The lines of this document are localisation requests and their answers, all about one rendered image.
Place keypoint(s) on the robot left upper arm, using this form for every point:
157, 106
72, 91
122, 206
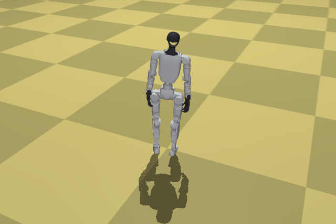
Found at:
154, 62

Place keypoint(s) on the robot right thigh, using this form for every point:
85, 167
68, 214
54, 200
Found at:
178, 101

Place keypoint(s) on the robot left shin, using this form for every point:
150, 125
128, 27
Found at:
156, 134

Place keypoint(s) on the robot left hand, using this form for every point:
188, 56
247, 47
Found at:
148, 98

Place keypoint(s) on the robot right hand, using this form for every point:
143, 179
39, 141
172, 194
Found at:
187, 104

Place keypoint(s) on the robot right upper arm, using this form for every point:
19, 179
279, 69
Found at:
186, 67

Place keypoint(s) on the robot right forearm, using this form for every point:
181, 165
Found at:
187, 87

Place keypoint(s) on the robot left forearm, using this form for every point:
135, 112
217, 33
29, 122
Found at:
150, 82

